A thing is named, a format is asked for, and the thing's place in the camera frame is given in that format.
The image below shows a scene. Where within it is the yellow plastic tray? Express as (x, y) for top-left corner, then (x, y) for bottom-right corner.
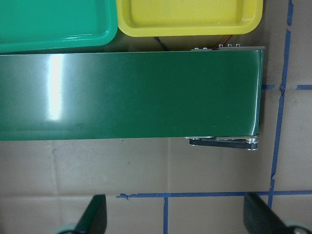
(116, 0), (263, 37)

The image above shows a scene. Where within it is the green plastic tray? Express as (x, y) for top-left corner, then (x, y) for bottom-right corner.
(0, 0), (118, 53)

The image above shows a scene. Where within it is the green conveyor belt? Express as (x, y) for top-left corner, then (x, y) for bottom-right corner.
(0, 46), (265, 150)

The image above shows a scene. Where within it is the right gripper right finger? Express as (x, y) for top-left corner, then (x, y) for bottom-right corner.
(243, 193), (293, 234)

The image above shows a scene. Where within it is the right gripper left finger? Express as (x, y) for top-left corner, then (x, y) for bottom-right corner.
(74, 195), (107, 234)

